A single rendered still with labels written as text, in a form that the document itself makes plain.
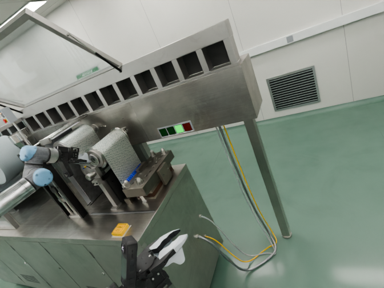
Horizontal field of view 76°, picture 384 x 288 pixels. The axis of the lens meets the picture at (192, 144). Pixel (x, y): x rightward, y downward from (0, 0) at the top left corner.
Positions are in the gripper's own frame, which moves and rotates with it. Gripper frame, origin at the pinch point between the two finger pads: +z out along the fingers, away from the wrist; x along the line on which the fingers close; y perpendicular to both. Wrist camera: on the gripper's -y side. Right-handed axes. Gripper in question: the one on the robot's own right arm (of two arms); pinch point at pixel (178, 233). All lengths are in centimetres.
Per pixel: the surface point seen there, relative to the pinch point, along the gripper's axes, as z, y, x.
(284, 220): 87, 96, -66
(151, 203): 13, 23, -80
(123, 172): 12, 3, -97
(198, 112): 61, -11, -64
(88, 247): -29, 31, -104
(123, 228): -8, 22, -73
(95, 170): -1, -9, -97
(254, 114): 77, 1, -38
